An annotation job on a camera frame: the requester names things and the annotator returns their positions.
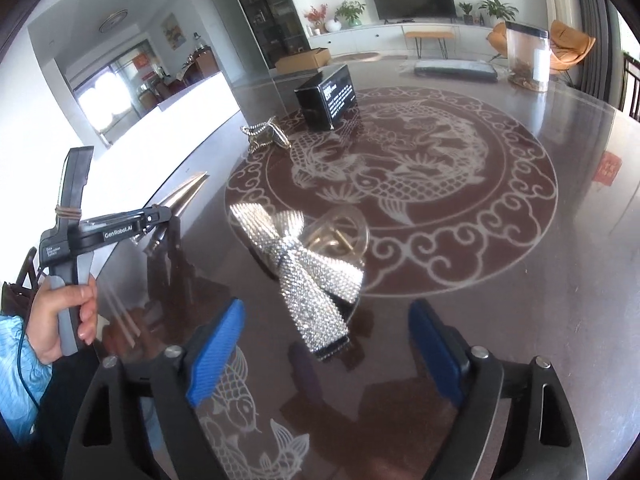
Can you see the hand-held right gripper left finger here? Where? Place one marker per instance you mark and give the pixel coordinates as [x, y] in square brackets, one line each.
[215, 355]

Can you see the rhinestone star hair clip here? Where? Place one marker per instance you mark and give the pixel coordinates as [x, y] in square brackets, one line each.
[272, 135]

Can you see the black flat package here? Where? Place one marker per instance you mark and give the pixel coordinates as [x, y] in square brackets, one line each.
[455, 70]

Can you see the clear plastic jar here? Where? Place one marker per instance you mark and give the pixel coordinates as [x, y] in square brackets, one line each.
[527, 55]

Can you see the white round vase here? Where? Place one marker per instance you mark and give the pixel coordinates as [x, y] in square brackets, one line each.
[333, 25]

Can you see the black box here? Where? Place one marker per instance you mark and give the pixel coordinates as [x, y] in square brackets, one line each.
[320, 105]

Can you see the framed wall painting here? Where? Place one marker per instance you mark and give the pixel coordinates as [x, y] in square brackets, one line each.
[171, 31]

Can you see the red paper square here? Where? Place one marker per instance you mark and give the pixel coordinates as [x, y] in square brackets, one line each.
[607, 167]

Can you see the person's left forearm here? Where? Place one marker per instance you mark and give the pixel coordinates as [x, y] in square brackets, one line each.
[15, 375]

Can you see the dark glass display cabinet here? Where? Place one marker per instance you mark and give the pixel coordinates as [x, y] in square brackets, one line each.
[265, 10]

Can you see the orange flower bouquet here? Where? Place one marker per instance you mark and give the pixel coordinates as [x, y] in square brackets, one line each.
[316, 15]

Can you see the rhinestone bow hair clip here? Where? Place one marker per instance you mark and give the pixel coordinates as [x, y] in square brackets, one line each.
[300, 280]

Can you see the brown cardboard box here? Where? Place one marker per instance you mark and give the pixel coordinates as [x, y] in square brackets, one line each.
[300, 61]

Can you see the brown dining chair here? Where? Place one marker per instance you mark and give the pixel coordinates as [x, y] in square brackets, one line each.
[207, 62]

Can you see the round ceiling lamp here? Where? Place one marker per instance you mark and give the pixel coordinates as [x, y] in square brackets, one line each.
[113, 21]

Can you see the dark wooden chair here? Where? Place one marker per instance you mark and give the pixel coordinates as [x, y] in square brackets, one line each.
[630, 85]

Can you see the red door decoration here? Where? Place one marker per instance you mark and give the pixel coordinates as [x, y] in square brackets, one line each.
[142, 60]

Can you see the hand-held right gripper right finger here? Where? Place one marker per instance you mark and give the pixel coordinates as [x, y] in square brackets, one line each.
[435, 355]

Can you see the person's left hand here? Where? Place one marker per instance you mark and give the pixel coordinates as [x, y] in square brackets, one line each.
[44, 320]

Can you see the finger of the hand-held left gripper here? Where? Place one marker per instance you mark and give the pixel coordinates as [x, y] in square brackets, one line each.
[160, 215]

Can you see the white television cabinet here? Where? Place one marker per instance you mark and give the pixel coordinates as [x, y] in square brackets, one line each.
[370, 37]

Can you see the large leafy potted plant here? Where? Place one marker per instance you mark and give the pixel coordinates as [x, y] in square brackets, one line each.
[495, 7]

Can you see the small green potted plant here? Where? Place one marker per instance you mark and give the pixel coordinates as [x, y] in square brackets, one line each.
[466, 10]

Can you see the grey curtain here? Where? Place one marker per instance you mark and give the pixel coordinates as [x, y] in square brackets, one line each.
[595, 25]

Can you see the wooden bench with hairpin legs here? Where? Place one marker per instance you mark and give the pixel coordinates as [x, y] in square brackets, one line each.
[430, 35]

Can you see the orange lounge chair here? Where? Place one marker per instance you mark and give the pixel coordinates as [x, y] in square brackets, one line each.
[572, 42]
[497, 37]

